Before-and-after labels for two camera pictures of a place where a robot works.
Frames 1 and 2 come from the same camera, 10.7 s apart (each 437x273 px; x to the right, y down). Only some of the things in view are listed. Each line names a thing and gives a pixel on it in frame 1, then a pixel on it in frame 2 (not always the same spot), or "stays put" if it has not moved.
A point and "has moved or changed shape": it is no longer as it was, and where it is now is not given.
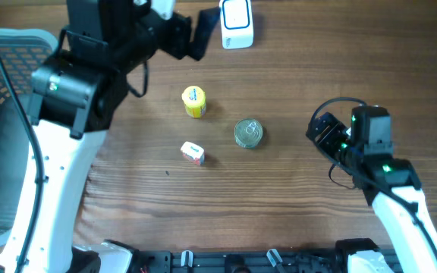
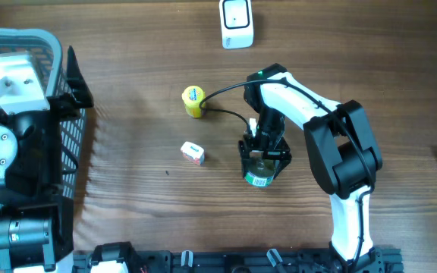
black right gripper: (337, 129) to (282, 150)
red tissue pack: (193, 153) stays put
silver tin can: (248, 133) has moved or changed shape
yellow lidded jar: (194, 99) stays put
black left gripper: (180, 42) to (65, 104)
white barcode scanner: (237, 23) stays put
